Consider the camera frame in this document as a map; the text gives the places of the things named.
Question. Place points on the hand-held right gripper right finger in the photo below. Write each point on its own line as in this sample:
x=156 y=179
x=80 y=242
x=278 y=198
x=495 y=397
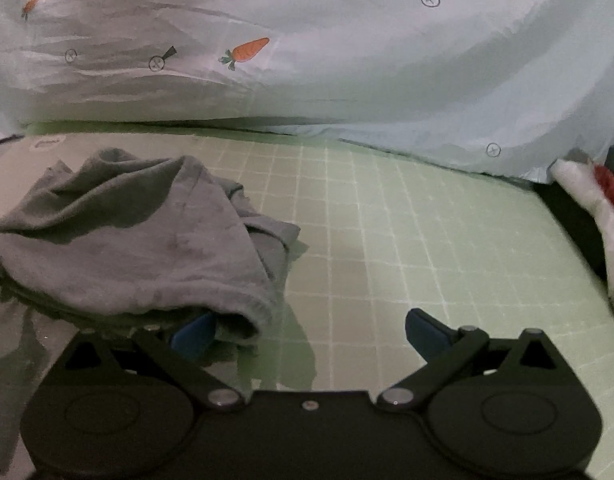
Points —
x=424 y=332

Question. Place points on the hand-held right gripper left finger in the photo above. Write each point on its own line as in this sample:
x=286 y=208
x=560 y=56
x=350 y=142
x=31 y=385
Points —
x=194 y=337

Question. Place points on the grey sweatshirt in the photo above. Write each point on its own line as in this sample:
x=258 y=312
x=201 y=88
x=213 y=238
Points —
x=127 y=240

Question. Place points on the green grid cutting mat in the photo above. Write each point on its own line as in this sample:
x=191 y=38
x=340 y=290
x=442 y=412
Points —
x=387 y=240

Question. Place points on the dark cloth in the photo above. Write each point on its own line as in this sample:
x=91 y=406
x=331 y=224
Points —
x=572 y=230

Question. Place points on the white and red cloth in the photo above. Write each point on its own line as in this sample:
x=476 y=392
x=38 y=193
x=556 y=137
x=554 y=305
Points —
x=572 y=180

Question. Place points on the carrot print blanket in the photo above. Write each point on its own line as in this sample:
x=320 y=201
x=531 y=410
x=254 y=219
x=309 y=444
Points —
x=337 y=85

